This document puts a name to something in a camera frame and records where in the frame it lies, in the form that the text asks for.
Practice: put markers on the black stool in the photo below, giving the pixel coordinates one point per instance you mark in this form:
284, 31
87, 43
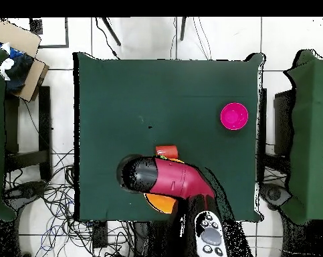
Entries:
44, 120

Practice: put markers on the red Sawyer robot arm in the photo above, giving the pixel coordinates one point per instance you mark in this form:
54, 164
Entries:
177, 179

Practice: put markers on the red cup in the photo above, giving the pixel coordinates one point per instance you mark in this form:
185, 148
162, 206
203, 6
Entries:
167, 150

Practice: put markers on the dark green tablecloth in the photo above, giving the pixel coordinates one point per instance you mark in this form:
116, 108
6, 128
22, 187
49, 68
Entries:
123, 93

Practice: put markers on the bundle of clothes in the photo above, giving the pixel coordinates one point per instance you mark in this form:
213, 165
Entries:
18, 72

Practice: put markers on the black tripod leg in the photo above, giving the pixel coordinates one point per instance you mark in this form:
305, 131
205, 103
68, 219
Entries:
183, 26
112, 32

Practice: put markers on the black power adapter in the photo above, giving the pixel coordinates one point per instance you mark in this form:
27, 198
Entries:
100, 235

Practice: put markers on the dark grey pedestal foot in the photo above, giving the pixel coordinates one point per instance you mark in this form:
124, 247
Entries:
274, 194
30, 188

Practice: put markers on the cardboard box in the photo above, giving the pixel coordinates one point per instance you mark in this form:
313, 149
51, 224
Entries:
16, 37

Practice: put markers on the small pink bowl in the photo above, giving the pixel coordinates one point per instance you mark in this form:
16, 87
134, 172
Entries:
234, 116

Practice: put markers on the large orange bowl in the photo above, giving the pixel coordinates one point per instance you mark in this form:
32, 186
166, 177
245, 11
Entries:
161, 203

